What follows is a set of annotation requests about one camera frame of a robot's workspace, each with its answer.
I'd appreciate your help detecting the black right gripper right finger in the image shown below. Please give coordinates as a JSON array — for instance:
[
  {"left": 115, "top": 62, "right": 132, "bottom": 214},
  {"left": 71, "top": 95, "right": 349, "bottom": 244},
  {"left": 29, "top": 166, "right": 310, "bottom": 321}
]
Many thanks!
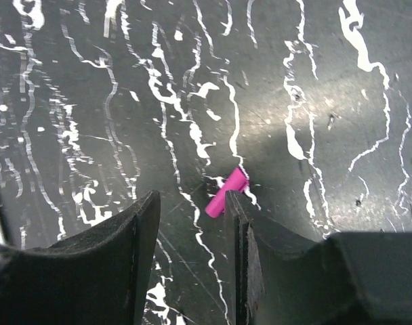
[{"left": 224, "top": 191, "right": 412, "bottom": 324}]

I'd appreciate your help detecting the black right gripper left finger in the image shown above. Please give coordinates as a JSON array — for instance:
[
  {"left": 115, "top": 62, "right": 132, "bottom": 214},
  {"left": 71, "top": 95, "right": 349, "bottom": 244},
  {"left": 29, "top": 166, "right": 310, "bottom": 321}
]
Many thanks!
[{"left": 0, "top": 190, "right": 161, "bottom": 324}]

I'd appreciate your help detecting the purple pen cap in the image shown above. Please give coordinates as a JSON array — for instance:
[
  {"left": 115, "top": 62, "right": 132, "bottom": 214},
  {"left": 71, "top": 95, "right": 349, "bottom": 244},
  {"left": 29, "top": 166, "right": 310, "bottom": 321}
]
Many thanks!
[{"left": 204, "top": 167, "right": 250, "bottom": 218}]

